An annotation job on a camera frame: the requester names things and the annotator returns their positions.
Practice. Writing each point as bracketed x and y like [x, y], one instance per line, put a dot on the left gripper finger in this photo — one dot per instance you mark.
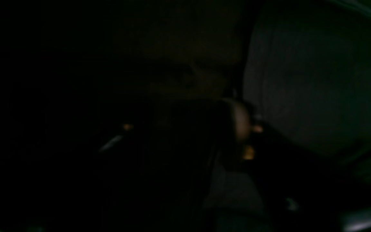
[199, 133]

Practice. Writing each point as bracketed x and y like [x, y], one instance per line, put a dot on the dark grey T-shirt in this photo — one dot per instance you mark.
[305, 106]

